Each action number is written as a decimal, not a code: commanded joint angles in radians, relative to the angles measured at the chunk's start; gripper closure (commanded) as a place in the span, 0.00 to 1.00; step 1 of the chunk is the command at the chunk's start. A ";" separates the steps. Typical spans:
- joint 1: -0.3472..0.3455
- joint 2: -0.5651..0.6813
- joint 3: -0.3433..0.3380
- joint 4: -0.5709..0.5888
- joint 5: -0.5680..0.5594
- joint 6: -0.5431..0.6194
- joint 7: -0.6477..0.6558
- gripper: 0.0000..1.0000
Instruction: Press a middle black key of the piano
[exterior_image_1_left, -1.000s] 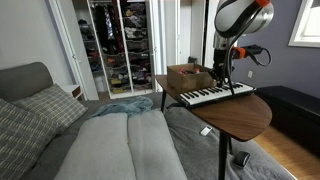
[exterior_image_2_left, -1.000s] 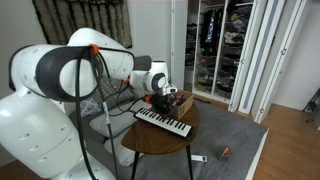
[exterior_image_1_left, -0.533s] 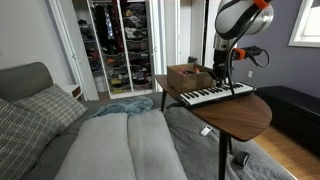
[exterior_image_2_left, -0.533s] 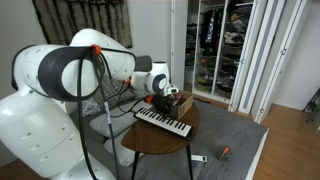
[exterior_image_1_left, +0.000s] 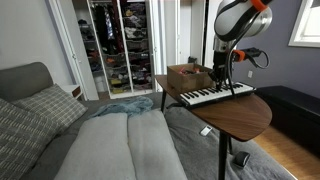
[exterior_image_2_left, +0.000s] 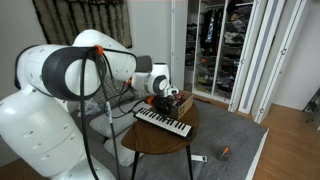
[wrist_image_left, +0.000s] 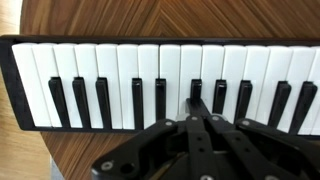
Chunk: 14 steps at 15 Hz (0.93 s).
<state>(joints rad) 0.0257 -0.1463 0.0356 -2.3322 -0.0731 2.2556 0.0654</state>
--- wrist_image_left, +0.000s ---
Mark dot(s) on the black melodica with white keys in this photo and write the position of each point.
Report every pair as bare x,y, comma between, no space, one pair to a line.
110,66

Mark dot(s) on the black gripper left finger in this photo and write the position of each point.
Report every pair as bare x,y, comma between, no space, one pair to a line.
196,146

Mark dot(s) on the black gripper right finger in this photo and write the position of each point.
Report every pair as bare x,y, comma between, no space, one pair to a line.
260,146

